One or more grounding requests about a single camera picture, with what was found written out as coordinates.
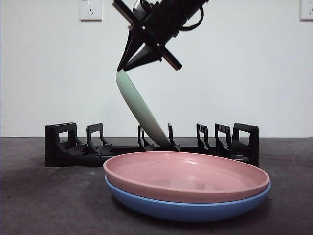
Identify light green plate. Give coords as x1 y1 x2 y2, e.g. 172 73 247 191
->
115 69 170 148

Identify pink plate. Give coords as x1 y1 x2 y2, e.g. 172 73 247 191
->
102 151 270 204

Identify blue plate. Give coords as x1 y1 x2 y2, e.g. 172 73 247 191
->
104 175 272 223

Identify black plastic dish rack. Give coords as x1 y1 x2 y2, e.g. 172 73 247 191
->
45 122 260 168

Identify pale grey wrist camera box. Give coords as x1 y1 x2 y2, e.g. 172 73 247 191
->
133 0 148 16

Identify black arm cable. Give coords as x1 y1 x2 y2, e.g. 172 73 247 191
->
179 4 205 32

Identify white wall socket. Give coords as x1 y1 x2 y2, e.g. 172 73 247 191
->
300 0 313 21
79 0 103 21

